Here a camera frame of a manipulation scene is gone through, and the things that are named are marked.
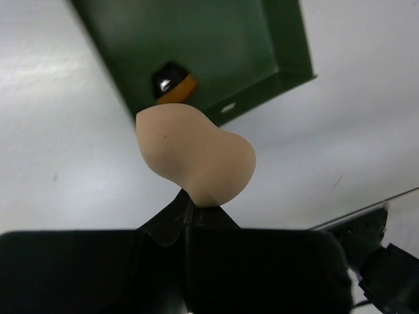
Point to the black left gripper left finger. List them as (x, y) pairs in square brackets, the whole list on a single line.
[(94, 271)]

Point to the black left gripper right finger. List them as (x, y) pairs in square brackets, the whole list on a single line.
[(229, 269)]

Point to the teardrop beige makeup sponge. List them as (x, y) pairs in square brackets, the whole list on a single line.
[(182, 145)]

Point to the pink handled makeup brush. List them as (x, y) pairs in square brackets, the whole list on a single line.
[(172, 83)]

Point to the green bottom drawer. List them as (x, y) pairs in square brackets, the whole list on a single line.
[(242, 53)]

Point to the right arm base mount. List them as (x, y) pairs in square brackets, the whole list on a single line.
[(382, 256)]

